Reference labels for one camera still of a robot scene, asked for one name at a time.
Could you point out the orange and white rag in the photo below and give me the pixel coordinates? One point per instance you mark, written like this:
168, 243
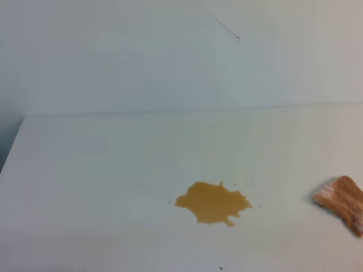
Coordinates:
343, 198

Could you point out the brown coffee stain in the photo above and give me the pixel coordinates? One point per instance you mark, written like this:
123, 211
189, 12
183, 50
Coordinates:
212, 204

